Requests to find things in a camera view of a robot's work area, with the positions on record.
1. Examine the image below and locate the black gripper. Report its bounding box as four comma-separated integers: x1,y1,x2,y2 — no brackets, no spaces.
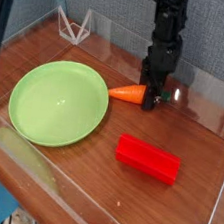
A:
135,32,185,115

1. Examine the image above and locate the orange toy carrot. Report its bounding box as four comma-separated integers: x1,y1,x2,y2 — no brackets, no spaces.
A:
107,79,174,110

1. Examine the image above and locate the green plastic plate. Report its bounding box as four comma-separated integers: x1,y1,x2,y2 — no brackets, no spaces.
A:
8,61,109,147

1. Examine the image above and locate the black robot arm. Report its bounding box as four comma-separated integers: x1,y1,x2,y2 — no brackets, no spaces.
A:
139,0,188,111

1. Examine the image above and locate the red rectangular block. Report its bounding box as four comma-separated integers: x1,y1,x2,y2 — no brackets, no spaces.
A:
115,134,181,185

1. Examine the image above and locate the clear acrylic enclosure wall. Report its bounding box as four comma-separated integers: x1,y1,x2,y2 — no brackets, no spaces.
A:
0,10,224,224

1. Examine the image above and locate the clear acrylic corner bracket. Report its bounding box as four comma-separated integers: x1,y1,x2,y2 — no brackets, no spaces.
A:
58,6,92,46

